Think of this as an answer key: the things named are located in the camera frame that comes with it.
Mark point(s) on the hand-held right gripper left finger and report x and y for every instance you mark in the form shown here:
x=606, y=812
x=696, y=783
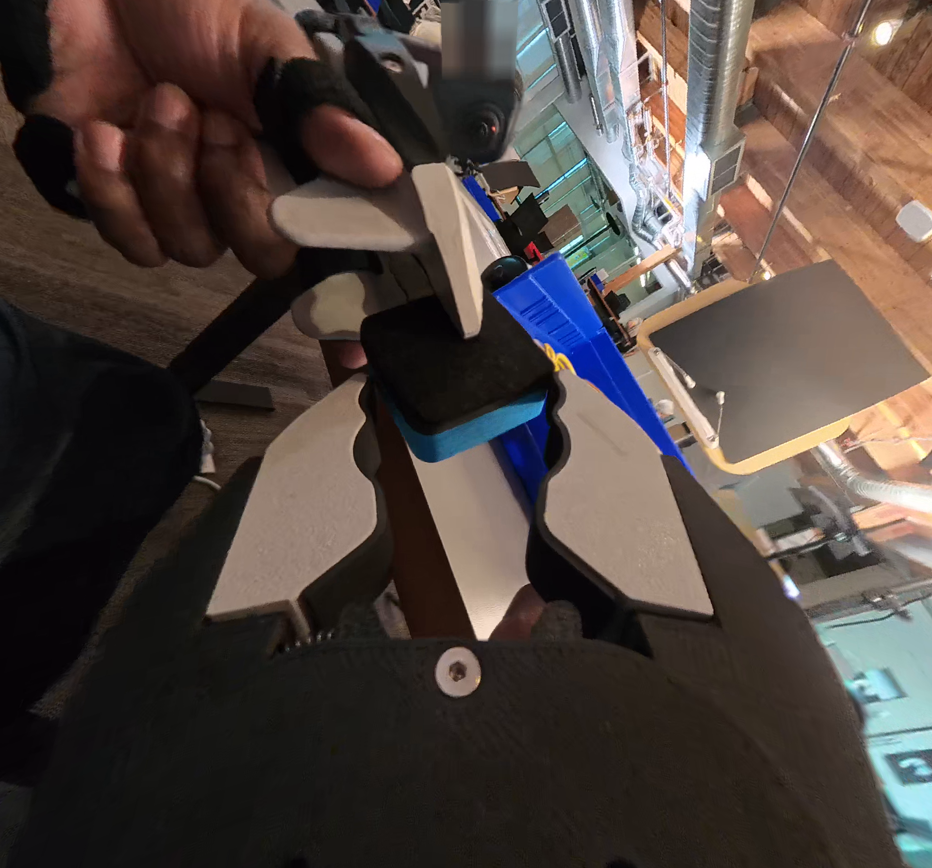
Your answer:
x=291, y=518

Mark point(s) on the large blue plastic bin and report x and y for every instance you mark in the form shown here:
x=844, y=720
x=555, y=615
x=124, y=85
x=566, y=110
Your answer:
x=560, y=300

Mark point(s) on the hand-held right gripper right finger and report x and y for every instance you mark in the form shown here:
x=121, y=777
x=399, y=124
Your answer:
x=619, y=518

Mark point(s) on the blue eraser with black felt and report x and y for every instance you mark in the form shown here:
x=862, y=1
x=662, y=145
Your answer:
x=451, y=365

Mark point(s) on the spiral metal duct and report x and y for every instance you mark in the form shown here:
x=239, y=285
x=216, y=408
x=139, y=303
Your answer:
x=717, y=81

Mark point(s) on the person's left hand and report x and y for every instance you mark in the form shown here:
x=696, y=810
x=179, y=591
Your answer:
x=160, y=81

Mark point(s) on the black board with wooden rim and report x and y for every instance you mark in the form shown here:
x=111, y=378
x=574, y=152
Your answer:
x=772, y=365

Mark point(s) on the black round puck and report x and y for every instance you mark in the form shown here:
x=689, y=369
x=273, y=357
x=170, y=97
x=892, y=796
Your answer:
x=502, y=272

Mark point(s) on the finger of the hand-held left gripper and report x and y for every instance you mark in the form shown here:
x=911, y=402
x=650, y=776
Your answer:
x=331, y=304
x=451, y=242

